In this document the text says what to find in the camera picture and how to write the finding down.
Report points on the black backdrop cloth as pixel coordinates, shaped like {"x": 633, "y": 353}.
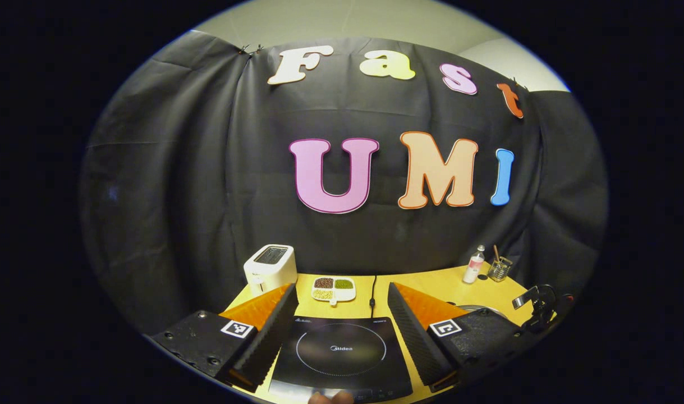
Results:
{"x": 207, "y": 185}

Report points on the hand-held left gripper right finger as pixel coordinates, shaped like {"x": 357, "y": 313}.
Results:
{"x": 417, "y": 342}

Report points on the wooden spoon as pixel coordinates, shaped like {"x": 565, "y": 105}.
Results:
{"x": 496, "y": 252}

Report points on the black induction cooktop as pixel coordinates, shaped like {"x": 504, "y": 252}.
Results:
{"x": 342, "y": 348}

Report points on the white toaster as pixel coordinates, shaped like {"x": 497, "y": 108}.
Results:
{"x": 269, "y": 269}

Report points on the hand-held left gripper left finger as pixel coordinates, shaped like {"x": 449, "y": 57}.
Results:
{"x": 269, "y": 342}

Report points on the white divided dish of beans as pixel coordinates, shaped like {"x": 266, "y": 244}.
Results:
{"x": 333, "y": 289}

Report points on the clear bottle with pink label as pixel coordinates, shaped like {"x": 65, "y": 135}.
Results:
{"x": 473, "y": 269}

